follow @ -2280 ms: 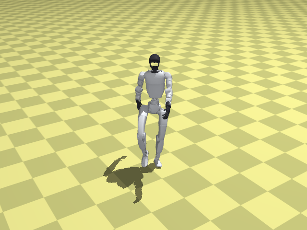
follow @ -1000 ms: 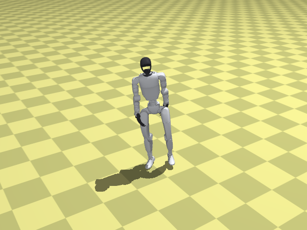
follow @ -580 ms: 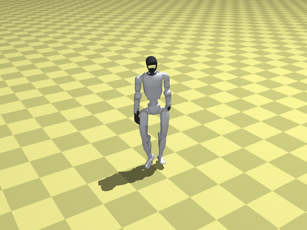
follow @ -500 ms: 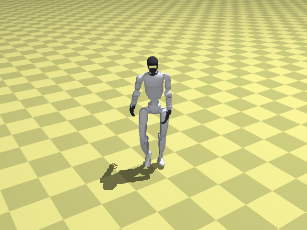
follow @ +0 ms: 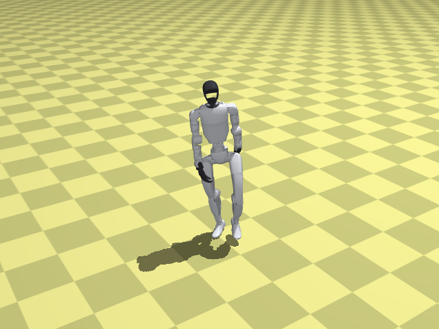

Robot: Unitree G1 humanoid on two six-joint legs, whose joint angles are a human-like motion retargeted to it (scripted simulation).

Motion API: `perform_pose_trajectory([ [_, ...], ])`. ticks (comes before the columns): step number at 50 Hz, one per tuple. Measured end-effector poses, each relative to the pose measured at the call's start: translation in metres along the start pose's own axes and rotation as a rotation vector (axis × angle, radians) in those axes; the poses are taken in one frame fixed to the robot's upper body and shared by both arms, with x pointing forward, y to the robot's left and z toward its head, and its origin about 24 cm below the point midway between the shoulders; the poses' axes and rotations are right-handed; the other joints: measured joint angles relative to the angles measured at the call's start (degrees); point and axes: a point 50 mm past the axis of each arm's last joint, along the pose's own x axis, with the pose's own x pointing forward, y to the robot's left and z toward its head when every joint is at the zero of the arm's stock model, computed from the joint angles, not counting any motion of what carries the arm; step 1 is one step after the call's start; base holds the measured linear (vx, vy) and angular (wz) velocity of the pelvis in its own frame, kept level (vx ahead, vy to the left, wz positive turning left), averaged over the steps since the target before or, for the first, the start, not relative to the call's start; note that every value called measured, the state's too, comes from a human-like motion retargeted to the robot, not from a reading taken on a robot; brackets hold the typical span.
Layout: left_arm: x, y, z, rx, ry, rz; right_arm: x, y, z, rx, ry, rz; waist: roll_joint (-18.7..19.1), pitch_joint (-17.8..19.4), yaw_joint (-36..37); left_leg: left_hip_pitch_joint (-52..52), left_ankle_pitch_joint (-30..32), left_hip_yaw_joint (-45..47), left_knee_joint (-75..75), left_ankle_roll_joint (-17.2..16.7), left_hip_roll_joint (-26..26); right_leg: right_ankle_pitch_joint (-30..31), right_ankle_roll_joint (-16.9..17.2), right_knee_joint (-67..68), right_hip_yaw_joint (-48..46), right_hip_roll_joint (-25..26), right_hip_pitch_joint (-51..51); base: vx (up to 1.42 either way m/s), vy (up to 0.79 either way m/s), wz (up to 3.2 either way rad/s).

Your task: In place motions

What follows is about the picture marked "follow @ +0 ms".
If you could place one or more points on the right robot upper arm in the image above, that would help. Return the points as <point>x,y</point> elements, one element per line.
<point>194,124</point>

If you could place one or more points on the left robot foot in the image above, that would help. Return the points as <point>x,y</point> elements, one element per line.
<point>236,230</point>

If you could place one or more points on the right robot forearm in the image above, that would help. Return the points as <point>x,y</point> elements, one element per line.
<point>197,154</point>

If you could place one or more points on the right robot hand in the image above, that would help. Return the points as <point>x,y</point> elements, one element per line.
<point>202,173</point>

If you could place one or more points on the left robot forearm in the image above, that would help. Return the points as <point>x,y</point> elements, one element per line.
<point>237,142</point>

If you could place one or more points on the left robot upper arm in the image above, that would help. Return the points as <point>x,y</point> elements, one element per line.
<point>234,118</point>

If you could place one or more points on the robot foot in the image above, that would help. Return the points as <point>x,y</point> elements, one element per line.
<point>218,229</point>
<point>236,230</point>

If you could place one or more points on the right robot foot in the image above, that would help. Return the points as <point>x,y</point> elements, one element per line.
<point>218,229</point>

